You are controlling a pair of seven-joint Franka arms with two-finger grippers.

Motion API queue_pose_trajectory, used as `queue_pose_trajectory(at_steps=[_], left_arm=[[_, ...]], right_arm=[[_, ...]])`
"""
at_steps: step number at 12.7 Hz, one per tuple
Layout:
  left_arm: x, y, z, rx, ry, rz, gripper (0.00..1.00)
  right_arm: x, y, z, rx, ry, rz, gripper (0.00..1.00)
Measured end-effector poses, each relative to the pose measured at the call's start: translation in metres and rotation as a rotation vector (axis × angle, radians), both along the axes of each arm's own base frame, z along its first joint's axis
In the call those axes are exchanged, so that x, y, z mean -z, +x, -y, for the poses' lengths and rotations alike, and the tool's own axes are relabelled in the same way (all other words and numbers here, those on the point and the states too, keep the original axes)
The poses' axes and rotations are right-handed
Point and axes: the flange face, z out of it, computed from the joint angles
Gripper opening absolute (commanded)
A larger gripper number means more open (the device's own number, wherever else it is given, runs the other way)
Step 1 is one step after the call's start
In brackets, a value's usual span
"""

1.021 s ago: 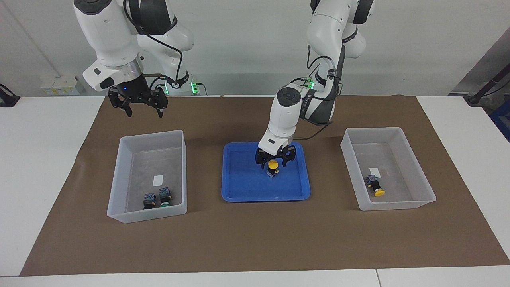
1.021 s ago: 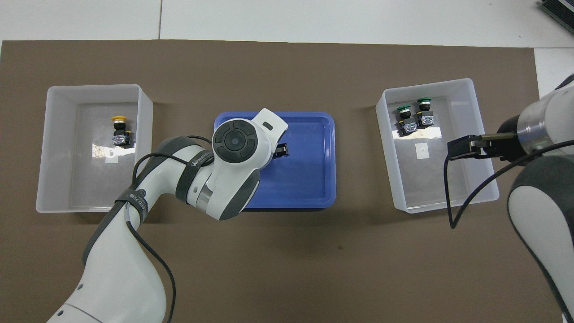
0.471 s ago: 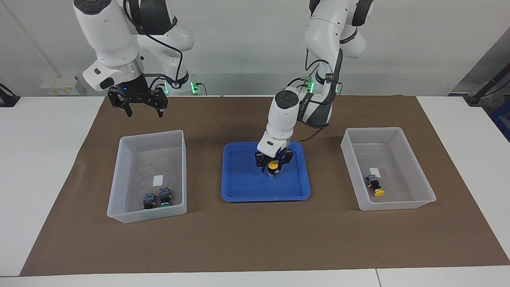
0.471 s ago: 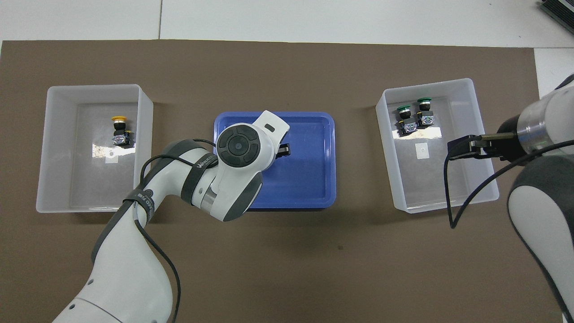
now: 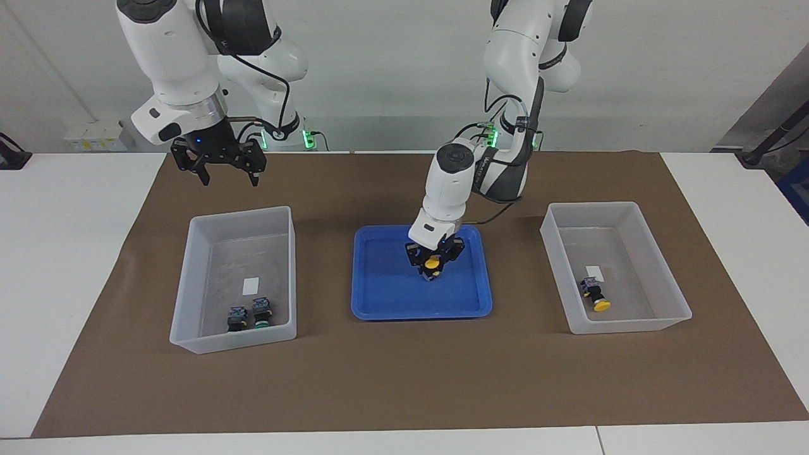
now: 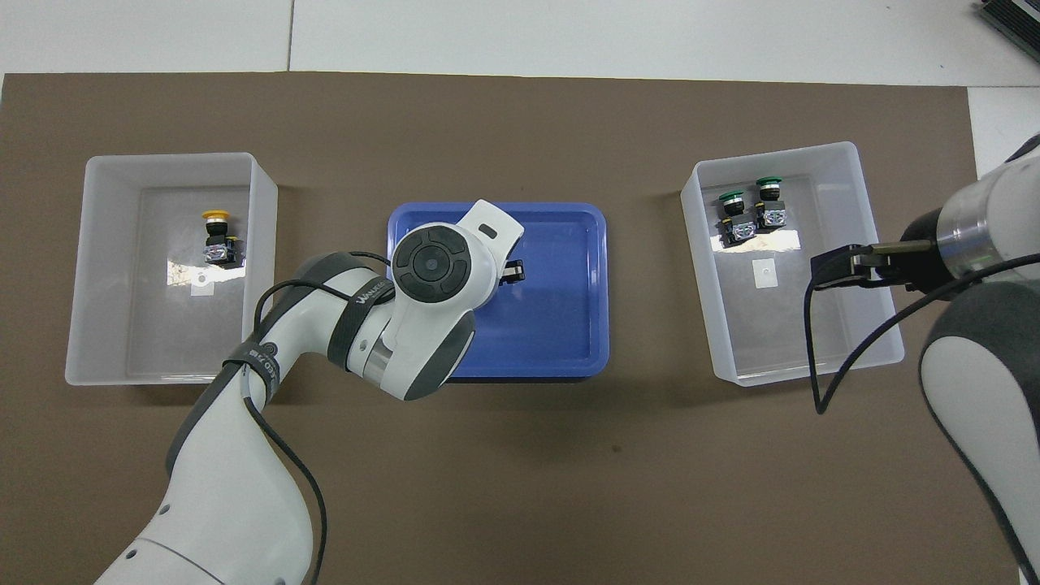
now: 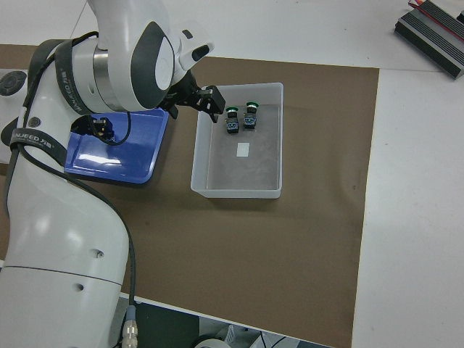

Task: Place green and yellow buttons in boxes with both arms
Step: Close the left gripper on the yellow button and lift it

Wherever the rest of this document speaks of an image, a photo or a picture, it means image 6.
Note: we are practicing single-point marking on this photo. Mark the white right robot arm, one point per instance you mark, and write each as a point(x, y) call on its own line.
point(991, 219)

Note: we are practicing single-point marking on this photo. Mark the green push button switch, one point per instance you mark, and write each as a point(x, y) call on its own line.
point(741, 230)
point(770, 215)

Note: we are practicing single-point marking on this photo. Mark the blue plastic tray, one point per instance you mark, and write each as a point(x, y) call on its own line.
point(552, 325)

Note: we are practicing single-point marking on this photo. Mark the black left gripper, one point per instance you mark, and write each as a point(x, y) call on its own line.
point(513, 272)

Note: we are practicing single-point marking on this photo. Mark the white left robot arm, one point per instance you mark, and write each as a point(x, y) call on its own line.
point(244, 487)

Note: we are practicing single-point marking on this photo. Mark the yellow push button switch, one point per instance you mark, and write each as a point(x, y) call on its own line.
point(221, 252)

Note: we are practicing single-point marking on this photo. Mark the brown table mat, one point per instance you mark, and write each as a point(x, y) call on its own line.
point(569, 471)

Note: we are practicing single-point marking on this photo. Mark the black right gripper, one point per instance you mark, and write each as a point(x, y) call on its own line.
point(922, 264)

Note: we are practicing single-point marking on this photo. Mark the black ribbed device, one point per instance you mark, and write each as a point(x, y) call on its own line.
point(1016, 16)

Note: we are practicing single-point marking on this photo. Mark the translucent white plastic box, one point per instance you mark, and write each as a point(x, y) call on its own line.
point(106, 309)
point(812, 341)

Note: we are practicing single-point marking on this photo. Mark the small white label sticker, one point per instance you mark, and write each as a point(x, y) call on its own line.
point(765, 275)
point(201, 286)

